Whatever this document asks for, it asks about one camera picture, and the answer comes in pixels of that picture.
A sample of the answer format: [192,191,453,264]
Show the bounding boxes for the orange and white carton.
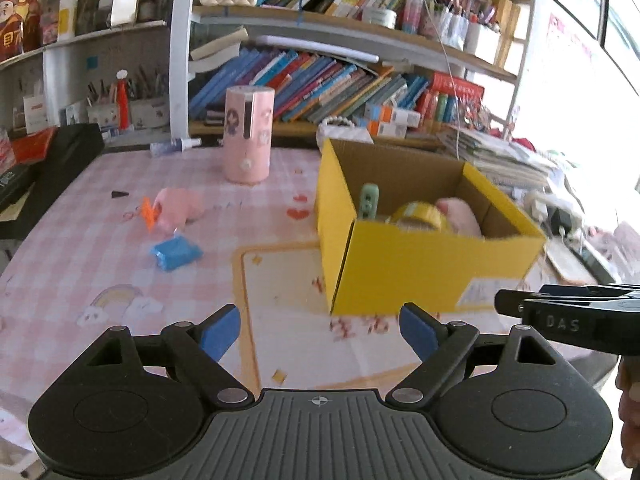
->
[364,103,421,127]
[370,121,408,139]

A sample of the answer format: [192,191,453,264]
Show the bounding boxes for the white and yellow bottle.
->
[57,0,80,41]

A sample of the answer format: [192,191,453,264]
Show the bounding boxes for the medium framed picture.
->
[602,0,640,57]

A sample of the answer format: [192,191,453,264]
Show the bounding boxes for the pencil cup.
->
[127,72,171,131]

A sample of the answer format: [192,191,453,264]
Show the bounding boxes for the white glue bottle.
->
[400,0,425,34]

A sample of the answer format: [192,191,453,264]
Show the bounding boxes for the pink wall poster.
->
[545,12,596,61]

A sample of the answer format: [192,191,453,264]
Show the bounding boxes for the small spray bottle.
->
[150,137,203,157]

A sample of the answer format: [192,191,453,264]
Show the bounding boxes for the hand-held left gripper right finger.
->
[387,302,558,408]

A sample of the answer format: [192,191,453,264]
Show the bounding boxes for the red tassel ornament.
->
[115,69,131,131]

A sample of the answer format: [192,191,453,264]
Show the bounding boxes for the stack of papers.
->
[440,127,559,191]

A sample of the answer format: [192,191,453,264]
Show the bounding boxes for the white quilted handbag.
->
[316,116,374,146]

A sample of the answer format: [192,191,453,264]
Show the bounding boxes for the beige stacked books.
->
[189,27,250,74]

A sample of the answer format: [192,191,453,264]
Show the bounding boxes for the orange plastic clip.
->
[140,196,161,231]

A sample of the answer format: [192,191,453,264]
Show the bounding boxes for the pale pink pig plush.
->
[434,196,484,239]

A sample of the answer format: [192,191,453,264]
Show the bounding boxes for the rolled white paper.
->
[257,35,379,64]

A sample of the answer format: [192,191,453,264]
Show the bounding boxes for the mint green gadget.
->
[357,183,382,221]

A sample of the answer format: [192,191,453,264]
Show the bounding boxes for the red book box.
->
[417,72,485,134]

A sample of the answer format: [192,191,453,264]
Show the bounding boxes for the blue toy block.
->
[151,236,204,272]

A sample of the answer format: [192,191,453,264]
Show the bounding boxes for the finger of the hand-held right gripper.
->
[494,289,532,319]
[539,283,640,297]

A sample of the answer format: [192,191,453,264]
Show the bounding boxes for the yellow cardboard box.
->
[315,138,549,317]

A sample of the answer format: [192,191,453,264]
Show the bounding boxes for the black case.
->
[0,124,106,241]

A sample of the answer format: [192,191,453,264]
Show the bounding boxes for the red figurine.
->
[0,0,44,64]

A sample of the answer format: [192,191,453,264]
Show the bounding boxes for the red packet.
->
[10,127,59,164]

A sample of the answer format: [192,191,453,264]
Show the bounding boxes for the white pen holder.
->
[465,22,501,64]

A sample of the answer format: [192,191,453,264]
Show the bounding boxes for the pink cylindrical humidifier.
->
[222,86,276,184]

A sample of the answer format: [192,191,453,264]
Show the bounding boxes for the row of leaning books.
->
[189,50,431,124]

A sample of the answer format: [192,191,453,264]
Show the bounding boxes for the small pink pig plush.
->
[152,187,205,234]

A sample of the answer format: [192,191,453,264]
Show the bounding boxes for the pink checked tablecloth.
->
[0,147,621,462]

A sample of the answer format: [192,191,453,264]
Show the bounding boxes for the white bookshelf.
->
[170,0,534,149]

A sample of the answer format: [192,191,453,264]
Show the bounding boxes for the silver tape roll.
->
[361,7,399,30]

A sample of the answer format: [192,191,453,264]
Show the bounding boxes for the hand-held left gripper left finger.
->
[87,304,252,409]

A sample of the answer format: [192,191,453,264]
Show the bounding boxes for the person's right hand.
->
[616,356,640,467]

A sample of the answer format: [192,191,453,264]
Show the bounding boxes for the yellow tape roll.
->
[389,201,454,234]

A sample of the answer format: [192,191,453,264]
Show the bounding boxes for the white hanging cable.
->
[415,0,464,131]

